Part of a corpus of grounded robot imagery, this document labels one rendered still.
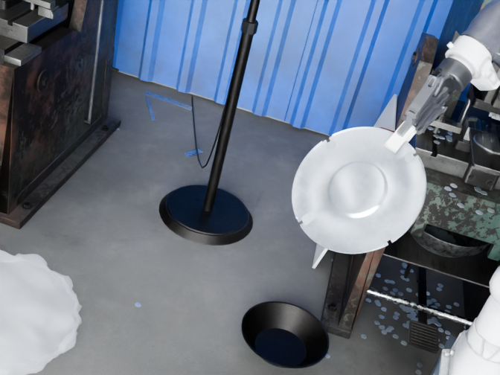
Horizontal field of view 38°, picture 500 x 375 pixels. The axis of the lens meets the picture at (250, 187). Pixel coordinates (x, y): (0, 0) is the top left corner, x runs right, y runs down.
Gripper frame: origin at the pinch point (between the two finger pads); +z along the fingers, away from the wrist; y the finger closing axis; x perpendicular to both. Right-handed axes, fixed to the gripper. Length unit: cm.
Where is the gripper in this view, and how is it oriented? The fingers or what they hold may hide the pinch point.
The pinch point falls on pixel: (400, 138)
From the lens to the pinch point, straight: 157.3
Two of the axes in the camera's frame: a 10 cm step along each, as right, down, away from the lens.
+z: -6.5, 7.6, -0.9
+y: -3.5, -4.0, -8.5
